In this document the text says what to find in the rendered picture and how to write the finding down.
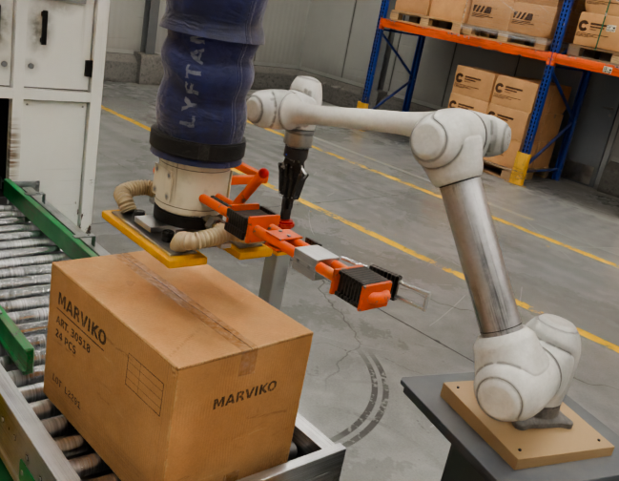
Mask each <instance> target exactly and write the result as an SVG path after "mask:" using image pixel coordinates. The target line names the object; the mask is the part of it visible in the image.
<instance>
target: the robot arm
mask: <svg viewBox="0 0 619 481"><path fill-rule="evenodd" d="M321 103H322V87H321V83H320V82H319V81H318V80H317V79H316V78H314V77H311V76H297V77H296V78H295V80H294V81H293V83H292V84H291V86H290V90H289V91H287V90H276V89H269V90H261V91H258V92H256V93H254V94H252V95H251V96H250V97H249V98H248V99H247V103H246V104H247V118H248V120H249V121H250V122H251V123H253V124H254V125H256V126H258V127H260V128H269V129H271V130H285V133H284V139H283V142H284V143H285V147H284V153H283V155H284V156H285V159H284V161H283V162H279V163H278V166H279V193H280V194H282V203H281V211H280V218H281V219H282V220H289V219H290V215H291V210H292V208H293V202H294V199H299V196H300V193H301V191H302V188H303V185H304V182H305V181H306V179H307V178H308V176H309V174H308V173H305V171H304V161H305V160H306V159H307V157H308V152H309V148H311V147H312V143H313V137H314V133H315V128H316V125H320V126H329V127H339V128H347V129H356V130H365V131H373V132H382V133H390V134H397V135H402V136H409V137H410V139H409V144H410V150H411V152H412V155H413V157H414V158H415V159H416V160H417V161H418V162H419V163H420V164H421V165H422V167H423V169H424V171H425V173H426V174H427V176H428V178H429V179H430V181H431V183H432V184H433V185H434V186H435V187H436V188H438V187H440V191H441V194H442V198H443V202H444V208H445V211H446V214H447V217H448V221H449V224H450V228H451V231H452V235H453V238H454V241H455V244H456V248H457V251H458V255H459V259H460V262H461V266H462V269H463V272H464V278H465V281H466V285H467V288H468V292H469V295H470V299H471V301H472V305H473V309H474V312H475V316H476V319H477V323H478V326H479V329H480V332H481V334H480V335H479V336H478V338H477V340H476V341H475V344H474V346H473V351H474V364H475V379H474V384H473V386H474V393H475V397H476V400H477V402H478V405H479V406H480V408H481V410H482V411H483V412H484V413H485V414H486V415H487V416H489V417H490V418H492V419H494V420H497V421H501V422H511V423H512V425H513V427H514V428H516V429H518V430H526V429H552V428H562V429H572V426H573V422H572V421H571V420H570V419H569V418H567V417H566V415H565V414H564V413H563V412H562V411H561V410H560V407H561V404H562V402H563V399H564V397H565V395H566V393H567V390H568V388H569V386H570V384H571V382H572V379H573V377H574V374H575V371H576V368H577V366H578V363H579V360H580V356H581V338H580V334H579V332H578V330H577V329H576V326H575V325H574V324H573V323H571V322H570V321H568V320H566V319H564V318H562V317H559V316H556V315H552V314H542V315H539V316H536V317H534V318H533V319H531V320H530V321H529V322H528V323H527V324H522V322H521V318H520V315H519V311H518V307H517V304H516V301H515V298H514V294H513V291H512V287H511V284H510V280H509V277H508V274H507V271H506V265H505V261H504V258H503V254H502V250H501V247H500V244H499V241H498V237H497V234H496V230H495V227H494V223H493V220H492V217H491V214H490V210H489V207H488V203H487V200H486V196H485V190H484V186H483V184H482V180H481V177H480V175H481V174H482V173H483V169H484V162H483V157H495V156H498V155H500V154H502V153H503V152H504V151H506V150H507V149H508V146H509V143H510V140H511V129H510V128H509V127H508V124H507V123H505V122H504V121H502V120H501V119H500V118H498V117H496V116H494V115H485V114H482V113H479V112H475V111H471V110H465V109H461V108H448V109H441V110H437V111H434V112H397V111H385V110H371V109H357V108H343V107H329V106H321ZM282 189H283V190H282Z"/></svg>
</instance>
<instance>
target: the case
mask: <svg viewBox="0 0 619 481"><path fill-rule="evenodd" d="M313 334H314V332H313V331H311V330H309V329H308V328H306V327H305V326H303V325H302V324H300V323H298V322H296V321H295V320H293V319H292V318H290V317H289V316H287V315H286V314H284V313H282V312H281V311H279V310H278V309H276V308H275V307H273V306H272V305H270V304H268V303H267V302H266V301H264V300H263V299H261V298H259V297H258V296H256V295H255V294H253V293H252V292H250V291H249V290H247V289H245V288H244V287H242V286H241V285H239V284H238V283H236V282H234V281H232V280H231V279H229V278H228V277H226V276H225V275H223V274H221V273H220V272H218V271H217V270H215V269H214V268H213V267H212V266H210V265H208V264H207V263H206V264H202V265H195V266H187V267H179V268H173V269H170V268H168V267H167V266H165V265H164V264H163V263H161V262H160V261H158V260H157V259H156V258H154V257H153V256H152V255H151V254H149V253H148V252H147V251H145V250H144V251H136V252H129V253H121V254H114V255H107V256H99V257H91V258H84V259H76V260H68V261H54V262H53V263H52V278H51V293H50V306H49V320H48V335H47V348H46V363H45V376H44V390H43V392H44V393H45V395H46V396H47V397H48V398H49V399H50V400H51V401H52V403H53V404H54V405H55V406H56V407H57V408H58V409H59V410H60V412H61V413H62V414H63V415H64V416H65V417H66V418H67V420H68V421H69V422H70V423H71V424H72V425H73V426H74V428H75V429H76V430H77V431H78V432H79V433H80V434H81V435H82V437H83V438H84V439H85V440H86V441H87V442H88V443H89V445H90V446H91V447H92V448H93V449H94V450H95V451H96V453H97V454H98V455H99V456H100V457H101V458H102V459H103V460H104V462H105V463H106V464H107V465H108V466H109V467H110V468H111V470H112V471H113V472H114V473H115V474H116V475H117V476H118V478H119V479H120V480H121V481H237V480H238V479H241V478H244V477H247V476H249V475H252V474H255V473H258V472H260V471H265V470H268V469H270V468H272V467H275V466H278V465H280V464H283V463H286V462H287V461H288V456H289V451H290V447H291V442H292V437H293V433H294V428H295V423H296V419H297V414H298V409H299V400H300V395H301V391H302V386H303V382H304V377H305V372H306V368H307V363H308V358H309V353H310V348H311V344H312V339H313Z"/></svg>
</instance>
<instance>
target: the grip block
mask: <svg viewBox="0 0 619 481"><path fill-rule="evenodd" d="M226 216H227V219H226V222H225V226H224V230H226V231H227V232H229V233H231V234H232V235H234V236H235V237H237V238H239V239H240V240H242V241H244V238H245V242H246V243H249V242H258V241H265V240H263V239H261V238H259V237H258V236H256V235H254V234H253V228H254V227H255V226H256V225H259V226H261V227H262V228H264V229H266V230H267V228H268V226H269V225H270V224H272V223H273V224H274V225H276V226H277V227H279V221H280V215H279V214H277V213H275V212H273V211H272V210H270V209H268V208H266V207H264V206H262V205H261V206H260V207H259V203H244V204H229V206H228V208H227V214H226Z"/></svg>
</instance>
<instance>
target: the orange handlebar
mask: <svg viewBox="0 0 619 481"><path fill-rule="evenodd" d="M234 168H236V169H238V170H239V171H240V172H242V173H244V174H246V175H240V176H232V182H231V185H238V184H248V183H249V182H250V181H251V179H252V178H253V177H254V176H255V175H256V173H257V172H258V170H257V169H255V168H253V167H251V166H249V165H247V164H245V163H243V162H242V163H241V165H239V166H238V167H234ZM215 197H217V198H219V199H221V200H223V201H225V202H226V203H228V204H231V203H232V202H233V201H232V200H230V199H228V198H226V197H224V196H223V195H221V194H220V193H218V194H216V195H215ZM199 201H200V202H202V203H203V204H205V205H207V206H208V207H210V208H212V209H213V210H215V211H217V212H218V213H220V214H221V215H222V216H224V217H226V218H227V216H226V214H227V208H228V207H227V206H225V205H223V204H222V203H220V202H218V201H216V200H215V199H212V198H211V197H209V196H207V195H205V194H202V195H200V196H199ZM253 234H254V235H256V236H258V237H259V238H261V239H263V240H264V241H267V242H265V243H264V244H265V245H266V246H268V247H270V248H271V249H273V250H275V251H276V252H278V253H280V252H284V253H286V254H287V255H289V256H291V257H292V258H293V256H294V251H295V247H301V246H308V245H310V244H308V243H306V242H305V241H303V240H300V239H302V238H303V237H302V236H300V235H299V234H297V233H295V232H293V231H292V230H290V229H281V228H279V227H277V226H276V225H274V224H273V223H272V224H270V225H269V226H268V228H267V230H266V229H264V228H262V227H261V226H259V225H256V226H255V227H254V228H253ZM342 267H348V266H347V265H345V264H343V263H341V262H340V261H333V262H332V264H331V267H330V266H328V265H326V264H325V263H323V262H320V263H318V265H317V266H316V267H315V268H316V271H317V272H318V273H320V274H321V275H322V276H323V277H325V278H327V279H328V280H330V281H332V277H333V272H334V269H336V268H342ZM390 298H391V294H390V292H389V290H383V291H382V292H373V293H371V294H370V295H369V297H368V302H369V303H373V304H383V303H387V302H389V300H390Z"/></svg>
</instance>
